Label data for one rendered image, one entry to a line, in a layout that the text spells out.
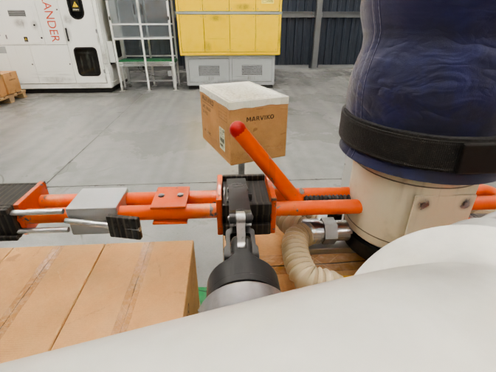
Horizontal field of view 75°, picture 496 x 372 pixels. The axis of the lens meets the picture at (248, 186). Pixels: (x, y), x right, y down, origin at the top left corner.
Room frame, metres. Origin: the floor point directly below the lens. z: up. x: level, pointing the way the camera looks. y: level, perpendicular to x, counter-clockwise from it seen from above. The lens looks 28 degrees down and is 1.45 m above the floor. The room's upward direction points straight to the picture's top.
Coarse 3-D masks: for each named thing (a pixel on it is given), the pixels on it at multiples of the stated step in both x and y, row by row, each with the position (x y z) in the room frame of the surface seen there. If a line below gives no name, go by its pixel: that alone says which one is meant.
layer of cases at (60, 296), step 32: (0, 256) 1.09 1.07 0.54; (32, 256) 1.09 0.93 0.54; (64, 256) 1.09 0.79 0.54; (96, 256) 1.09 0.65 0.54; (128, 256) 1.09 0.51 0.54; (160, 256) 1.09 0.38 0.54; (192, 256) 1.11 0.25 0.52; (0, 288) 0.90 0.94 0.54; (32, 288) 0.90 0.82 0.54; (64, 288) 0.90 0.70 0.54; (96, 288) 0.90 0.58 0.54; (128, 288) 0.90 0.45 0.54; (160, 288) 0.90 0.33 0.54; (192, 288) 1.02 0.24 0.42; (0, 320) 0.75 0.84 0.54; (32, 320) 0.75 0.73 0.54; (64, 320) 0.76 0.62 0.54; (96, 320) 0.75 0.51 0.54; (128, 320) 0.75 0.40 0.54; (160, 320) 0.75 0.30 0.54; (0, 352) 0.64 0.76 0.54; (32, 352) 0.64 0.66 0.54
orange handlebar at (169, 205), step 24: (144, 192) 0.43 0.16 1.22; (168, 192) 0.43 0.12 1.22; (192, 192) 0.43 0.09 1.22; (312, 192) 0.44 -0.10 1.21; (336, 192) 0.44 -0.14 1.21; (480, 192) 0.45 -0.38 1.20; (24, 216) 0.37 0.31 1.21; (48, 216) 0.37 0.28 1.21; (144, 216) 0.38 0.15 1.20; (168, 216) 0.38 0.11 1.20; (192, 216) 0.39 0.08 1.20; (216, 216) 0.39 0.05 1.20
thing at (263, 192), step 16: (224, 176) 0.46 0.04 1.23; (240, 176) 0.46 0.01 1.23; (256, 176) 0.46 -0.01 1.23; (224, 192) 0.42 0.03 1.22; (256, 192) 0.42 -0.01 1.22; (272, 192) 0.40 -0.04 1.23; (224, 208) 0.37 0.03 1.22; (256, 208) 0.37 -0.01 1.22; (272, 208) 0.38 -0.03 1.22; (224, 224) 0.37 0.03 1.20; (256, 224) 0.37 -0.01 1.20; (272, 224) 0.38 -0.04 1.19
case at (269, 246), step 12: (276, 228) 0.54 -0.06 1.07; (264, 240) 0.50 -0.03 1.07; (276, 240) 0.50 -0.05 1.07; (264, 252) 0.46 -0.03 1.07; (276, 252) 0.46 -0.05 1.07; (276, 264) 0.43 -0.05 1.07; (324, 264) 0.43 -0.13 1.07; (336, 264) 0.43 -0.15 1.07; (348, 264) 0.43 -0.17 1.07; (360, 264) 0.43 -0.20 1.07; (288, 276) 0.40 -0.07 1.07; (288, 288) 0.38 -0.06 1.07
